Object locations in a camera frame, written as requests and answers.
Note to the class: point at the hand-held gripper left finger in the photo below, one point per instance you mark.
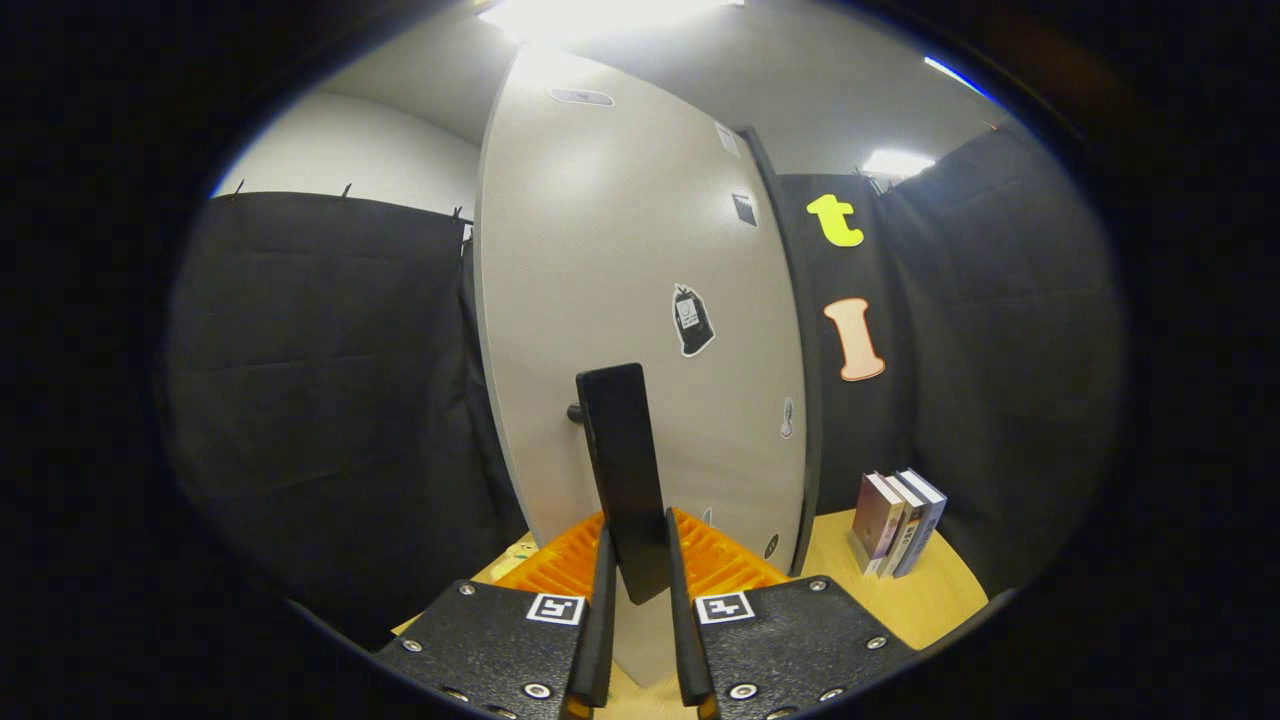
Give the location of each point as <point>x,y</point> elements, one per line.
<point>602,640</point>

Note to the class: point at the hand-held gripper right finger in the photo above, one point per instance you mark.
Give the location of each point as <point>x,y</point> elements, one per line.
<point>685,650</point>

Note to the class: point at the light grey cabinet door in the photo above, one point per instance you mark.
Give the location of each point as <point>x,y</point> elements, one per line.
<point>600,250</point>

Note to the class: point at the yellow plush toy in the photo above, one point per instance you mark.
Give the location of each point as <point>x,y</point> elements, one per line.
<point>512,552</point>

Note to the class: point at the dark grey cabinet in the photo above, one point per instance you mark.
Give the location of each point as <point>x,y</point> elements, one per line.
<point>813,450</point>

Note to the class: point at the white spine book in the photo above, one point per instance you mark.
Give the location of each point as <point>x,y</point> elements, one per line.
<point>906,530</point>

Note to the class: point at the blue grey book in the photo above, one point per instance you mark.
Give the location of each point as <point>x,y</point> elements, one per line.
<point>926,515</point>

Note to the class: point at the black backdrop cloth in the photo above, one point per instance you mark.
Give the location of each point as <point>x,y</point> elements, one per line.
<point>320,400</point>

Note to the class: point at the small ceiling light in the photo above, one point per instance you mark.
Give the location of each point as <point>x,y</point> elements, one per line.
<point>897,163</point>

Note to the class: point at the large ceiling light panel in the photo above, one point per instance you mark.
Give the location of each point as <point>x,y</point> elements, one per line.
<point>600,18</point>

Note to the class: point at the long ceiling light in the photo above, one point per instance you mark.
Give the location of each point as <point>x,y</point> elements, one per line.
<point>955,75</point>

